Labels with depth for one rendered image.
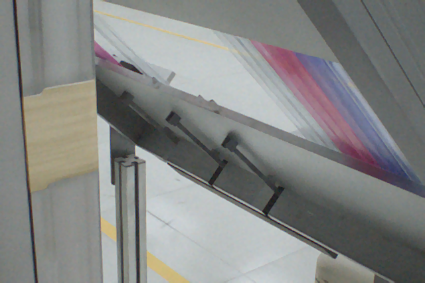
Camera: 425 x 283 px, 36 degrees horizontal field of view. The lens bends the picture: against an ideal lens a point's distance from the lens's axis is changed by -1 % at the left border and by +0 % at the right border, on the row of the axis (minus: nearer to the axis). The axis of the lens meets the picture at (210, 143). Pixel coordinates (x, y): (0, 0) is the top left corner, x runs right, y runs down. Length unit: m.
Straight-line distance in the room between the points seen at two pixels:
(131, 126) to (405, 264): 0.50
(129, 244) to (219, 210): 1.24
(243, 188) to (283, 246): 1.30
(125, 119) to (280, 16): 0.68
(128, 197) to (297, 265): 1.04
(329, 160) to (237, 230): 1.66
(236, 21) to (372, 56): 0.18
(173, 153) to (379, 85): 0.73
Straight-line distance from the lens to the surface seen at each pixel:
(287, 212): 0.82
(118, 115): 1.02
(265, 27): 0.40
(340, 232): 0.77
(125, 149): 1.12
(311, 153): 0.60
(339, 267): 1.58
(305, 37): 0.38
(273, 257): 2.09
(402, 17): 0.26
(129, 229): 1.13
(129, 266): 1.17
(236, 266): 2.04
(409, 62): 0.27
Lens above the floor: 1.06
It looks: 21 degrees down
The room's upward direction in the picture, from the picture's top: 2 degrees clockwise
